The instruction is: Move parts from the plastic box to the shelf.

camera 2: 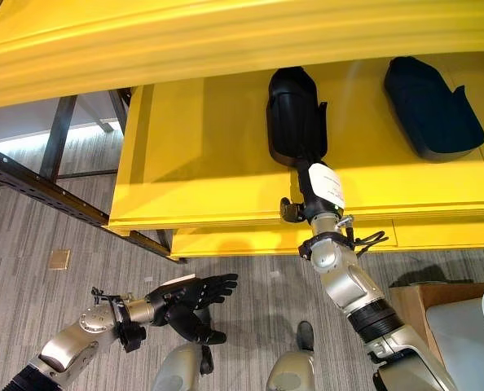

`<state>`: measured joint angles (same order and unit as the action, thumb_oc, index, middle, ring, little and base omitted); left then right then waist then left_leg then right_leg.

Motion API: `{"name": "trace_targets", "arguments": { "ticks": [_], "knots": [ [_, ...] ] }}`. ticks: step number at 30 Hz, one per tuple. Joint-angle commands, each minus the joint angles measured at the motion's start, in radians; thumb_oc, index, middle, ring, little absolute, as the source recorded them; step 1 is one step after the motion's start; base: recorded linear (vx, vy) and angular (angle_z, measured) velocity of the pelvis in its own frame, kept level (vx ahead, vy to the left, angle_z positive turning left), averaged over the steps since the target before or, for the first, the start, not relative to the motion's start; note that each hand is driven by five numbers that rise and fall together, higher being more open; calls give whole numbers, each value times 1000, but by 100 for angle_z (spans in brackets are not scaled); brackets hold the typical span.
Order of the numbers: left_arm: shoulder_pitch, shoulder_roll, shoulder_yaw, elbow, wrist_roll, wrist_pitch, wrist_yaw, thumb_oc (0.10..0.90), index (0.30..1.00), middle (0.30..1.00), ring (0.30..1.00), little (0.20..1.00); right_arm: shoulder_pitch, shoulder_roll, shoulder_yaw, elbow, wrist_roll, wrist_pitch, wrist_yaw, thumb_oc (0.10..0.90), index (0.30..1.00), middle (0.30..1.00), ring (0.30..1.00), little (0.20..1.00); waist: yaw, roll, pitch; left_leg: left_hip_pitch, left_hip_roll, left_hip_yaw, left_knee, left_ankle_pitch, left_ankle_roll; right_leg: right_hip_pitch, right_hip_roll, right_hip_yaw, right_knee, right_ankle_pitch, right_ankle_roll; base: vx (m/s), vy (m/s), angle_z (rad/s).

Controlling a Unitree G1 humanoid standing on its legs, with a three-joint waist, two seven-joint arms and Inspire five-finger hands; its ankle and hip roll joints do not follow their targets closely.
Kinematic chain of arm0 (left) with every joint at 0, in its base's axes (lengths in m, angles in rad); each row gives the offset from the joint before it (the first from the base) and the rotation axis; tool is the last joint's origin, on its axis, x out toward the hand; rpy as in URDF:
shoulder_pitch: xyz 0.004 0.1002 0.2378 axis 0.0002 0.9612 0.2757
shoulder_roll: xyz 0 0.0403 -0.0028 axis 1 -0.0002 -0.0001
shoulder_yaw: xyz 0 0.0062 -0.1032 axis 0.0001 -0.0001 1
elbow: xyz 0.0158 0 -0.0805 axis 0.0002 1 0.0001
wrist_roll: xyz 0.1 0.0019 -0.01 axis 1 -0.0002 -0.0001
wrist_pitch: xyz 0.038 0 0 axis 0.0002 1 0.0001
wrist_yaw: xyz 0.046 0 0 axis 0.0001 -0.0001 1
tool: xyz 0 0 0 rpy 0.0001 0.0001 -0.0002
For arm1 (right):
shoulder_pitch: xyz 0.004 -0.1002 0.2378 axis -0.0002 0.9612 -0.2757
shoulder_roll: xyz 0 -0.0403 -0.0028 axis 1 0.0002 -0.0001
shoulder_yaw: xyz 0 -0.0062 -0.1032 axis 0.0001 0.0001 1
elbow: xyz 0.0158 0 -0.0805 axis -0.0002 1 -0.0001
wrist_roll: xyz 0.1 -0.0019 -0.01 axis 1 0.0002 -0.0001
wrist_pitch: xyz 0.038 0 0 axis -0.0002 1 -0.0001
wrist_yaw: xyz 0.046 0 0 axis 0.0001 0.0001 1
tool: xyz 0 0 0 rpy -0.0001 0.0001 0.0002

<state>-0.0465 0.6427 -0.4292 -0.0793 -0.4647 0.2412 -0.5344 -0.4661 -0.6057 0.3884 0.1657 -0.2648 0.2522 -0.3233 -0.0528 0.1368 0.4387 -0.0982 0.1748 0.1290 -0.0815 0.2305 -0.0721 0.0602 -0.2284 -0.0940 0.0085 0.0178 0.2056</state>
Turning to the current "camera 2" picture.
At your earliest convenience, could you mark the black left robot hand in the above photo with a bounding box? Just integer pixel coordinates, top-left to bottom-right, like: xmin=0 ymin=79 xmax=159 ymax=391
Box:
xmin=144 ymin=273 xmax=240 ymax=345

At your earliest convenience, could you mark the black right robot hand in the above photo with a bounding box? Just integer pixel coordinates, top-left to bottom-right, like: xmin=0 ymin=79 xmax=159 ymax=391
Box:
xmin=279 ymin=152 xmax=346 ymax=224

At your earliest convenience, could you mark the yellow metal shelf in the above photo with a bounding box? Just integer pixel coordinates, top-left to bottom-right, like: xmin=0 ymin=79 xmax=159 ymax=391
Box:
xmin=0 ymin=0 xmax=484 ymax=261

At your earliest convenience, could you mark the brown cardboard box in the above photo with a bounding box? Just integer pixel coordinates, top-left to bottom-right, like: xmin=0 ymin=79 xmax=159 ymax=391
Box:
xmin=389 ymin=282 xmax=484 ymax=367

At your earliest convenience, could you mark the grey plastic box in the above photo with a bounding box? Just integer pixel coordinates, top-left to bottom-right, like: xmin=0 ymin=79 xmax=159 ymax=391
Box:
xmin=425 ymin=297 xmax=484 ymax=391

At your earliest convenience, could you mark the silver left robot leg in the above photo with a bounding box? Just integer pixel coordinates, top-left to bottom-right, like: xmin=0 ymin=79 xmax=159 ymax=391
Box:
xmin=151 ymin=305 xmax=215 ymax=391

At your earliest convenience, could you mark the silver robot leg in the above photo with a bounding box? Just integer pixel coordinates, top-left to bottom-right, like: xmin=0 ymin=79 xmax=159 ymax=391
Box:
xmin=265 ymin=320 xmax=315 ymax=391
xmin=151 ymin=305 xmax=215 ymax=391

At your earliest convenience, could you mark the silver right robot leg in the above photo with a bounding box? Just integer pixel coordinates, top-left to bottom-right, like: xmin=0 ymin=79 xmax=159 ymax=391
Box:
xmin=265 ymin=320 xmax=315 ymax=391

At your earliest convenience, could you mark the brass floor socket cover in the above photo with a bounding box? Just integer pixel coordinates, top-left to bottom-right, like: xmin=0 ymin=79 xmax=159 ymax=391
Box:
xmin=48 ymin=249 xmax=72 ymax=270

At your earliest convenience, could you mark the black perforated steel rack frame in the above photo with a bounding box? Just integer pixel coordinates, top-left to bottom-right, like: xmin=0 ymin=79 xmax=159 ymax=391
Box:
xmin=0 ymin=87 xmax=188 ymax=265

